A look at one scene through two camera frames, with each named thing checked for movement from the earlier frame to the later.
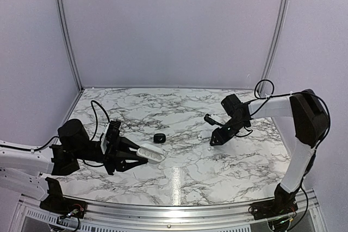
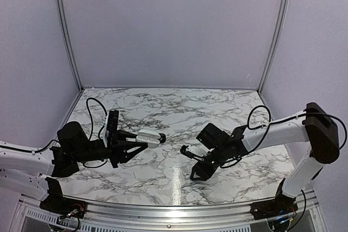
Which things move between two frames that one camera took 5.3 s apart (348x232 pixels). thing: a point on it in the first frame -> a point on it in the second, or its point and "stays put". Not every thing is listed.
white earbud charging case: [154, 154] -> [149, 137]
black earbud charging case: [159, 138] stays put
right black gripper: [221, 137] -> [199, 170]
